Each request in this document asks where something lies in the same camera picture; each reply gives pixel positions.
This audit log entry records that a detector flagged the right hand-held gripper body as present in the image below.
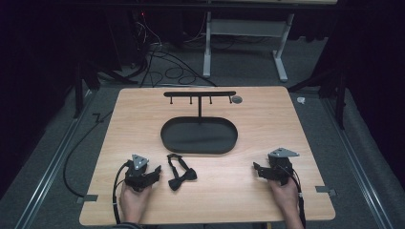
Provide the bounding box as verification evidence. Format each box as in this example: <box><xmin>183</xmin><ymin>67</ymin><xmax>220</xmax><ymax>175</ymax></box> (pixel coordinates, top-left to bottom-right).
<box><xmin>266</xmin><ymin>147</ymin><xmax>301</xmax><ymax>187</ymax></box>

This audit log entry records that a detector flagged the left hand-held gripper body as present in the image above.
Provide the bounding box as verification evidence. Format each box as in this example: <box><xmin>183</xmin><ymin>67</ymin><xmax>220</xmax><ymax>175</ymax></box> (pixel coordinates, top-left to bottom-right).
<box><xmin>123</xmin><ymin>154</ymin><xmax>158</xmax><ymax>193</ymax></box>

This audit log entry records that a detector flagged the black bow tie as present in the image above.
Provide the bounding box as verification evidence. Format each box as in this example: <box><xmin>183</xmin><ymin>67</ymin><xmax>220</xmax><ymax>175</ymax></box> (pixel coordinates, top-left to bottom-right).
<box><xmin>166</xmin><ymin>154</ymin><xmax>198</xmax><ymax>192</ymax></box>

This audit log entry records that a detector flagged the black hook stand with tray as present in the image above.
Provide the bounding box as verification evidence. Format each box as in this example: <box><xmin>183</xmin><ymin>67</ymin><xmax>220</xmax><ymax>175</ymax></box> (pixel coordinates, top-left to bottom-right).
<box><xmin>160</xmin><ymin>91</ymin><xmax>239</xmax><ymax>156</ymax></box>

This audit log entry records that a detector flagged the person's left hand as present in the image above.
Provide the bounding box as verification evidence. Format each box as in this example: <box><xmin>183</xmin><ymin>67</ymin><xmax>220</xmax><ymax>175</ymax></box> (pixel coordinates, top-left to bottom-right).
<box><xmin>119</xmin><ymin>182</ymin><xmax>153</xmax><ymax>224</ymax></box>

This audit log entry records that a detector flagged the person's right hand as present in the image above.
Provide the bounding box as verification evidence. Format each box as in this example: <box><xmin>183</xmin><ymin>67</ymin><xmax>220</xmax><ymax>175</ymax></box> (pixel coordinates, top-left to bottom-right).
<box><xmin>268</xmin><ymin>177</ymin><xmax>300</xmax><ymax>215</ymax></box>

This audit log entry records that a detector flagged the grey tape strip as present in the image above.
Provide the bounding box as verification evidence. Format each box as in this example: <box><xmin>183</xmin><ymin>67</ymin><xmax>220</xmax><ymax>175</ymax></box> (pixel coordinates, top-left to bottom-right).
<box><xmin>75</xmin><ymin>194</ymin><xmax>98</xmax><ymax>204</ymax></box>
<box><xmin>314</xmin><ymin>185</ymin><xmax>337</xmax><ymax>198</ymax></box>

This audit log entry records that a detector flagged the black metal stand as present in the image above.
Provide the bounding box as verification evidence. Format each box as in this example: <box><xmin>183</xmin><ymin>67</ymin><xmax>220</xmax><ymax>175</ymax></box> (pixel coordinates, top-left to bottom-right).
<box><xmin>288</xmin><ymin>68</ymin><xmax>348</xmax><ymax>130</ymax></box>
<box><xmin>73</xmin><ymin>61</ymin><xmax>101</xmax><ymax>119</ymax></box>

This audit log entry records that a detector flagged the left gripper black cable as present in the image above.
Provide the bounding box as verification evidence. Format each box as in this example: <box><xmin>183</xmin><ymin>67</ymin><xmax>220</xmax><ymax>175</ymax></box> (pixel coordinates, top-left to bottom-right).
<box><xmin>111</xmin><ymin>159</ymin><xmax>132</xmax><ymax>225</ymax></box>

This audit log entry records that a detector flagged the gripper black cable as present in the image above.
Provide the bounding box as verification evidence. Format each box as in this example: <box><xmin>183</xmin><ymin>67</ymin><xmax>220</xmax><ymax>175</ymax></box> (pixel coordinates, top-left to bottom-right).
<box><xmin>284</xmin><ymin>165</ymin><xmax>307</xmax><ymax>229</ymax></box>
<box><xmin>111</xmin><ymin>159</ymin><xmax>132</xmax><ymax>225</ymax></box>

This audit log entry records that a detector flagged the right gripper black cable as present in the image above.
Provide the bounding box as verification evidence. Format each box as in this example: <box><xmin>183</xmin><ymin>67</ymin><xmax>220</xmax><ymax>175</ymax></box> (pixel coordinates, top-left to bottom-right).
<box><xmin>284</xmin><ymin>165</ymin><xmax>307</xmax><ymax>229</ymax></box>

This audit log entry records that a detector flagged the black floor cable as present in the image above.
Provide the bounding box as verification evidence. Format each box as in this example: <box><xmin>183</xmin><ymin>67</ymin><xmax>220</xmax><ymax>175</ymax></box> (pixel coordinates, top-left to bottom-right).
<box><xmin>62</xmin><ymin>109</ymin><xmax>113</xmax><ymax>198</ymax></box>

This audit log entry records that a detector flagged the bundle of cables on floor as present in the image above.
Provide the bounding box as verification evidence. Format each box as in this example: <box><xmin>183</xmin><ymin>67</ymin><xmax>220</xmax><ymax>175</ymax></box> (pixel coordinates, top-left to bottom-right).
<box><xmin>128</xmin><ymin>12</ymin><xmax>218</xmax><ymax>89</ymax></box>

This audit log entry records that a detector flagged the white metal desk frame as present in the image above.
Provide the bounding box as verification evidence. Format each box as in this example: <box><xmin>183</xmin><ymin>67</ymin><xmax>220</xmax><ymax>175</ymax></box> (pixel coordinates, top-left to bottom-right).
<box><xmin>202</xmin><ymin>11</ymin><xmax>295</xmax><ymax>83</ymax></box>

